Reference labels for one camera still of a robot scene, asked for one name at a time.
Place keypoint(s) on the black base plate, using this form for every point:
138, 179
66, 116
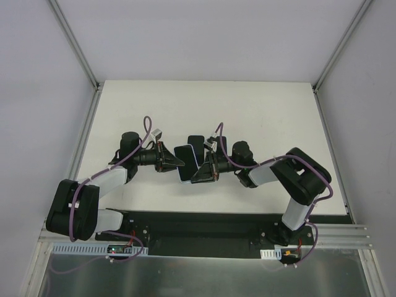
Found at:
187, 234

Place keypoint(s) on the right aluminium frame post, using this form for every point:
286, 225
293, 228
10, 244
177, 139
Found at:
342, 43

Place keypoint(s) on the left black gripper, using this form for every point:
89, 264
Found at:
158, 156

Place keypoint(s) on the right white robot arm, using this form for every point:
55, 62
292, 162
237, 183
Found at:
301, 176

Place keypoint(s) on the left white cable duct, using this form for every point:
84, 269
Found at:
82, 249

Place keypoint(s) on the light blue phone face down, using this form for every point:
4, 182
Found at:
185, 162

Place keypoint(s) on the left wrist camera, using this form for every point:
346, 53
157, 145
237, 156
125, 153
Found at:
156, 134

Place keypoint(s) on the left aluminium frame post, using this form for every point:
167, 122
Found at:
73, 43

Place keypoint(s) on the white cable duct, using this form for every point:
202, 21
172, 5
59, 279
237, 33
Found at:
82, 249
280, 254

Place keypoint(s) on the aluminium front rail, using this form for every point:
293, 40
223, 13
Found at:
331, 236

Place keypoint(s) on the right white cable duct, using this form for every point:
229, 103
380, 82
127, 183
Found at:
280, 254

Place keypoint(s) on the aluminium frame post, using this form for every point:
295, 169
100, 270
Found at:
342, 43
73, 43

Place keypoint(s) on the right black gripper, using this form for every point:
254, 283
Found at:
213, 167

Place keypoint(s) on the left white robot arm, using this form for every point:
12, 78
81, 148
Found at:
75, 210

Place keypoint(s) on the black phone case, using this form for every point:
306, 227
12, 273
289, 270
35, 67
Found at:
197, 143

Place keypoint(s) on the gold phone with black screen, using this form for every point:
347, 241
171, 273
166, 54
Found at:
221, 143

